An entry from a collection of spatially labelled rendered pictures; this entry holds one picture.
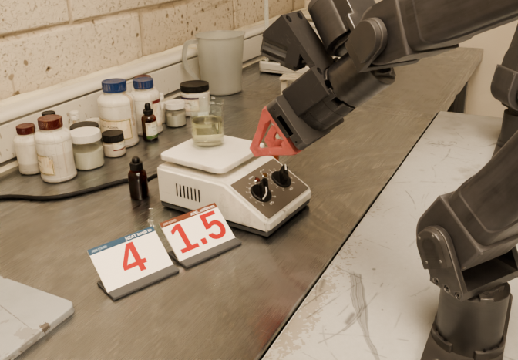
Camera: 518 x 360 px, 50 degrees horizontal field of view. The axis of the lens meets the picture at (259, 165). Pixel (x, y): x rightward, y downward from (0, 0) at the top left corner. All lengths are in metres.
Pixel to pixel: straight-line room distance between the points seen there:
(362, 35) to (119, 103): 0.65
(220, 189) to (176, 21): 0.82
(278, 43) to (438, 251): 0.30
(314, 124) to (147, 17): 0.85
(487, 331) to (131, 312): 0.37
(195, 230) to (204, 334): 0.18
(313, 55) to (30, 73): 0.68
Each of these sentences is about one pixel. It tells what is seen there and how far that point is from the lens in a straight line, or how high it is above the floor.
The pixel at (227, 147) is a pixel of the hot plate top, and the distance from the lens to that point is 0.86.
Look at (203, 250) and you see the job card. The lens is 0.75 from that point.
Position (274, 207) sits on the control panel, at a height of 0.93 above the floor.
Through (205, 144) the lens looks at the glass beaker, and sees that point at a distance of 0.85.
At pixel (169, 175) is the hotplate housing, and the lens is 0.84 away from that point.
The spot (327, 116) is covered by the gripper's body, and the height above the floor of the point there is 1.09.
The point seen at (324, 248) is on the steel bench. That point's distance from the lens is 0.76.
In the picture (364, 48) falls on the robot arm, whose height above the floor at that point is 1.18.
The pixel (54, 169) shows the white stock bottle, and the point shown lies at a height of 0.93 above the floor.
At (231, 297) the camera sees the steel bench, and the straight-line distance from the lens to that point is 0.67.
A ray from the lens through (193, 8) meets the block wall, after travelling 1.61.
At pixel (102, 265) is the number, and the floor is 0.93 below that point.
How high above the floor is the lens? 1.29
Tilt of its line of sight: 23 degrees down
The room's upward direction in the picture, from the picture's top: 1 degrees counter-clockwise
